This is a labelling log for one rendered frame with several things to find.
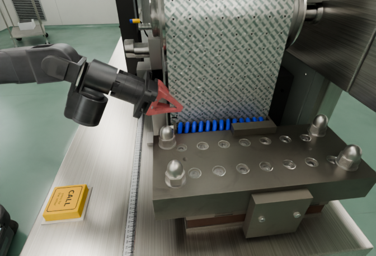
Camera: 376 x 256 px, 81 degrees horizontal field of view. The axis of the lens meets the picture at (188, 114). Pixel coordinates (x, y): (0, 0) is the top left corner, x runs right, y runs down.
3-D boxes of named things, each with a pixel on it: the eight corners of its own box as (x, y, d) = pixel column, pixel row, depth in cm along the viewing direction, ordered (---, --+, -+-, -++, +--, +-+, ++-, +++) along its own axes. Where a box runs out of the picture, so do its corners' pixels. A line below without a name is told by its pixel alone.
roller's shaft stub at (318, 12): (278, 22, 50) (283, 0, 47) (307, 21, 50) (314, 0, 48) (287, 27, 46) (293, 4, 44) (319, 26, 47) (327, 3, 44)
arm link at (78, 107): (43, 52, 35) (57, 45, 43) (26, 114, 38) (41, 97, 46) (117, 80, 40) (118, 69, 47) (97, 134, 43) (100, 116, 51)
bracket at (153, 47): (146, 135, 68) (131, 33, 51) (167, 134, 69) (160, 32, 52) (145, 146, 64) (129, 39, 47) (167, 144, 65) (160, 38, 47)
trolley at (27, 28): (17, 40, 452) (-9, -18, 394) (48, 36, 476) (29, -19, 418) (15, 54, 388) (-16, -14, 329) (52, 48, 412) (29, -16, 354)
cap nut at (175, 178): (164, 172, 40) (163, 154, 37) (184, 171, 40) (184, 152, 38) (165, 190, 37) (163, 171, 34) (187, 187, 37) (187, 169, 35)
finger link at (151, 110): (175, 126, 49) (135, 112, 46) (173, 108, 55) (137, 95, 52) (191, 102, 46) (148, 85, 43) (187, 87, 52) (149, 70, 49)
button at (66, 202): (57, 192, 51) (54, 186, 50) (89, 190, 52) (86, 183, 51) (45, 222, 46) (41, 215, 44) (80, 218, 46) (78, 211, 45)
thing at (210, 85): (170, 128, 53) (166, 52, 42) (265, 121, 55) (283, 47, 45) (170, 129, 53) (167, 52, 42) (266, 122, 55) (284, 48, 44)
